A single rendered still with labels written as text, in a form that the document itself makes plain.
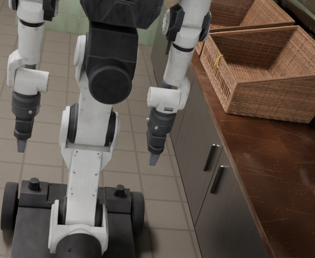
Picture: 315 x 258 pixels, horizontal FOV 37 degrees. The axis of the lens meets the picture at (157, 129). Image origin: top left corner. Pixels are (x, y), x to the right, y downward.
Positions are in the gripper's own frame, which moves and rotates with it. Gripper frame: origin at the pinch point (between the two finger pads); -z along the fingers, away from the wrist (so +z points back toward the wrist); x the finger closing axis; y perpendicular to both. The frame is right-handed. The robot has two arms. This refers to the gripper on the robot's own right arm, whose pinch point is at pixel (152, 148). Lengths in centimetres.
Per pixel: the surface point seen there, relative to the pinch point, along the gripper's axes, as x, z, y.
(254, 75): 73, -10, -62
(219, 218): -11.9, -21.8, -30.1
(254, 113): 31, -2, -48
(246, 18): 142, -12, -74
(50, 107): 105, -73, 40
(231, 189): -10.8, -6.2, -30.2
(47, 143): 67, -67, 39
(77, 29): 228, -89, 28
